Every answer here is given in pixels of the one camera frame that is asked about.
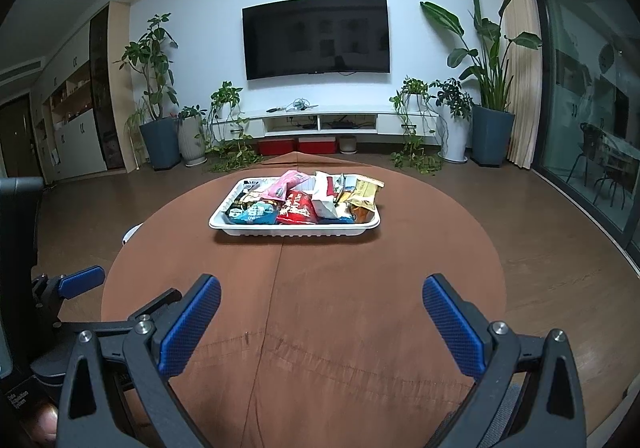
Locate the blue panda snack packet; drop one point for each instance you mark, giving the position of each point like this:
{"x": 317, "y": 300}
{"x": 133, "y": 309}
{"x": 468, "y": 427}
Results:
{"x": 252, "y": 214}

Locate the wall-mounted black television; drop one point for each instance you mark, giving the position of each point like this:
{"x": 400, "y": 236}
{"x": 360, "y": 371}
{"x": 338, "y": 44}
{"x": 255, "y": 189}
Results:
{"x": 315, "y": 35}

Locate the orange snack packet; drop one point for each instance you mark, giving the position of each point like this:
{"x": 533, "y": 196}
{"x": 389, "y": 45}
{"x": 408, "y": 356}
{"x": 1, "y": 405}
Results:
{"x": 362, "y": 215}

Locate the leafy plant in white pot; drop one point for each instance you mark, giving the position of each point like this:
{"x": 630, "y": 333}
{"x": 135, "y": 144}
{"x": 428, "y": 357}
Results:
{"x": 455, "y": 137}

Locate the white plastic tray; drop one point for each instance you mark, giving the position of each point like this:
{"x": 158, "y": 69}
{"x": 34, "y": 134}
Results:
{"x": 295, "y": 230}

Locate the tall tree in blue pot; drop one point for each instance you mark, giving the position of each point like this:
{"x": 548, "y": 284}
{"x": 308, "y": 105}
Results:
{"x": 160, "y": 145}

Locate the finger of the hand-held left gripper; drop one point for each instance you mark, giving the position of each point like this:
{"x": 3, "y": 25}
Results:
{"x": 150, "y": 308}
{"x": 80, "y": 282}

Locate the white television cabinet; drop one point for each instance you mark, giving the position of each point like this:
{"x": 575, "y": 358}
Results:
{"x": 400, "y": 122}

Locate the white round floor device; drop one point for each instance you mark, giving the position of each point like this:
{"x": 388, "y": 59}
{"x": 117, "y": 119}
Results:
{"x": 132, "y": 234}

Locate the beige curtain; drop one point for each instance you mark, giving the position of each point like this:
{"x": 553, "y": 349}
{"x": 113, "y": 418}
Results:
{"x": 520, "y": 77}

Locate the white red-edged snack packet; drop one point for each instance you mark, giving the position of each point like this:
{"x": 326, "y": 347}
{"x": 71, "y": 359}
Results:
{"x": 324, "y": 198}

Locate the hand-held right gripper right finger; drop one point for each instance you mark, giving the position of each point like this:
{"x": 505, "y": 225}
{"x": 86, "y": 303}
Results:
{"x": 452, "y": 323}

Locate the trailing pothos plant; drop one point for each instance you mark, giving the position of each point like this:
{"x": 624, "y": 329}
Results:
{"x": 412, "y": 92}
{"x": 227, "y": 97}

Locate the small plant in grey pot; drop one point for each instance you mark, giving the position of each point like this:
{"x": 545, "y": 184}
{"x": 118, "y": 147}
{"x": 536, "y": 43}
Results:
{"x": 192, "y": 142}

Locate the black snack packet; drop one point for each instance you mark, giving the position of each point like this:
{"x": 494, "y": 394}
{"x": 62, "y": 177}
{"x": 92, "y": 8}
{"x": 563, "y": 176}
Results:
{"x": 247, "y": 195}

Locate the gold snack packet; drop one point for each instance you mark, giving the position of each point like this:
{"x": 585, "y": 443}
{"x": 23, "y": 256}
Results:
{"x": 365, "y": 193}

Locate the large-leaf plant in dark pot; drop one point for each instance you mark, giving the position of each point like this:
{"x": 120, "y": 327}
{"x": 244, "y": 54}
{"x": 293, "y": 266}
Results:
{"x": 492, "y": 135}

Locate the pink snack packet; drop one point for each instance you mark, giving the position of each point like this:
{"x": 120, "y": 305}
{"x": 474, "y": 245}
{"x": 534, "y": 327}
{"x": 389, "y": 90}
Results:
{"x": 285, "y": 183}

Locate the brown tablecloth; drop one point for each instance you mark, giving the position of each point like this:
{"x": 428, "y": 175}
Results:
{"x": 325, "y": 303}

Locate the glass sliding door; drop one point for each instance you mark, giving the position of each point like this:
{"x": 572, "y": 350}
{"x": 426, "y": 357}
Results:
{"x": 585, "y": 102}

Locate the grey fabric chair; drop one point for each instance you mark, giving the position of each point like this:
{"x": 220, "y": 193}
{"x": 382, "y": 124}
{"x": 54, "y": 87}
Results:
{"x": 495, "y": 408}

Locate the built-in wall cabinet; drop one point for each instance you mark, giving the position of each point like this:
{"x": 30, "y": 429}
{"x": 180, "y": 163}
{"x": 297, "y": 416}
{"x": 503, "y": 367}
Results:
{"x": 80, "y": 127}

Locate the red storage box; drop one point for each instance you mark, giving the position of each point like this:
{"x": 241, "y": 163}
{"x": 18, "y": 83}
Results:
{"x": 316, "y": 145}

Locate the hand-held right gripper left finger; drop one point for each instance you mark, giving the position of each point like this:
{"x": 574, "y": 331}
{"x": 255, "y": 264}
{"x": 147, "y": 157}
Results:
{"x": 192, "y": 323}

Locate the small white pot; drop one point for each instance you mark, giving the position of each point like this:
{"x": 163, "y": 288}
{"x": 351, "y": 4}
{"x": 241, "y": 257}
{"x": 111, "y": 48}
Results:
{"x": 348, "y": 144}

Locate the person's left hand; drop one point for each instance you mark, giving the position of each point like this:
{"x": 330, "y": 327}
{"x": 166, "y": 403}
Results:
{"x": 45, "y": 423}

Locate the red white-lettered snack packet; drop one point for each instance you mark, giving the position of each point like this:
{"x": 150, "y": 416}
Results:
{"x": 297, "y": 210}

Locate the outdoor black chairs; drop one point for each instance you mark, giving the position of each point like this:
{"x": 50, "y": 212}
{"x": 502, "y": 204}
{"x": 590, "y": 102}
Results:
{"x": 600, "y": 162}

